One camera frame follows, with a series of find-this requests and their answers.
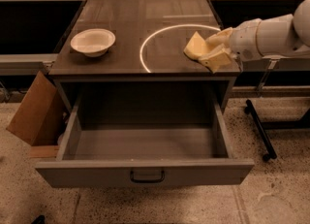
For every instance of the grey cabinet with wooden counter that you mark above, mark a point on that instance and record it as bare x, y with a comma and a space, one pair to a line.
144, 78

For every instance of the brown cardboard box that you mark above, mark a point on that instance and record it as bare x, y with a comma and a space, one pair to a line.
39, 118

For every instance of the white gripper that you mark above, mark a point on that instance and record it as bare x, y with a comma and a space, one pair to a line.
246, 42

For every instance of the white bowl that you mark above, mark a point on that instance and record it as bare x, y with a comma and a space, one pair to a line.
93, 42

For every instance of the black drawer handle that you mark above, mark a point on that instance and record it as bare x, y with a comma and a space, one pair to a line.
147, 176

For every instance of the open grey top drawer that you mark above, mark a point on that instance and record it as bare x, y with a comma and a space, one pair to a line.
117, 128

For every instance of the yellow sponge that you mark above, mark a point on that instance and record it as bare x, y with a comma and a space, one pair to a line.
197, 47

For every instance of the black stand leg with wheels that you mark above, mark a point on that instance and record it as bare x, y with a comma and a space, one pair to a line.
270, 152

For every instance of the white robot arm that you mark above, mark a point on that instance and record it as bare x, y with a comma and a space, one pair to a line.
286, 36

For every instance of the grey metal frame rail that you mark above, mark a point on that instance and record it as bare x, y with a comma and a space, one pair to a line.
26, 64

